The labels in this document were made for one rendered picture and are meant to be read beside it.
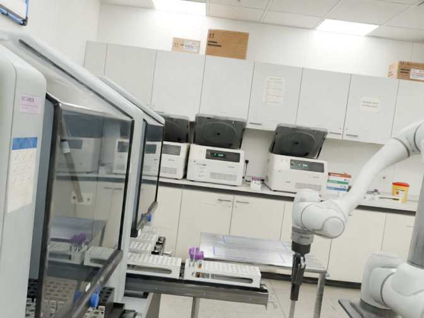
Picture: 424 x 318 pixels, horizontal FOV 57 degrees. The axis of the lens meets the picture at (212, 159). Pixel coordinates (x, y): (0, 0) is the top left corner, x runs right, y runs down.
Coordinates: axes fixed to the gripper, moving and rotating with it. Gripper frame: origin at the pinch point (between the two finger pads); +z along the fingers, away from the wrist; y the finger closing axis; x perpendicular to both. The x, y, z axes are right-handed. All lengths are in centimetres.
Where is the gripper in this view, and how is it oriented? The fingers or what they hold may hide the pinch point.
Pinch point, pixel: (294, 291)
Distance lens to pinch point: 167.7
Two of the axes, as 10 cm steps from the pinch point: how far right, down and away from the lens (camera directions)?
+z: -1.2, 9.9, 0.6
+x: 9.9, 1.2, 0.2
